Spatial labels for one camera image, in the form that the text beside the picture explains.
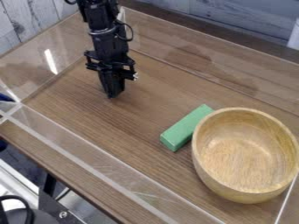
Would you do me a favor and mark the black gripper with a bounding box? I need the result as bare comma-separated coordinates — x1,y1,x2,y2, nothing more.
85,25,138,98

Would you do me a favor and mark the green rectangular block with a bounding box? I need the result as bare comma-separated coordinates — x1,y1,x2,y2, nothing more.
161,104,214,152

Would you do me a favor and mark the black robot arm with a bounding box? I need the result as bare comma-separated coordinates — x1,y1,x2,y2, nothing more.
64,0,138,98

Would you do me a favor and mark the brown wooden bowl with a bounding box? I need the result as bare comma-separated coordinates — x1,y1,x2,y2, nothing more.
191,108,299,204

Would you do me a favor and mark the blue object at left edge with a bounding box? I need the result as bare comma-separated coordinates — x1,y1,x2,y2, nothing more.
0,93,15,102

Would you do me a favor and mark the black table leg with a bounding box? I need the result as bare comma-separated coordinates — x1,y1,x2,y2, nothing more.
43,174,58,197

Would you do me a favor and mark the clear acrylic corner bracket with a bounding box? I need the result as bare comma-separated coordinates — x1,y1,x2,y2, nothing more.
117,6,127,24

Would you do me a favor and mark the clear acrylic front wall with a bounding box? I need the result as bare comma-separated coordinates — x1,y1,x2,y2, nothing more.
0,86,225,224

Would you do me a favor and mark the black metal mount plate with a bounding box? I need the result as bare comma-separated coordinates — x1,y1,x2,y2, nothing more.
39,191,87,224

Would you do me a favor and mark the black cable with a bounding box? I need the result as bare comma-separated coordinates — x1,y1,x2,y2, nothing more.
0,195,34,224

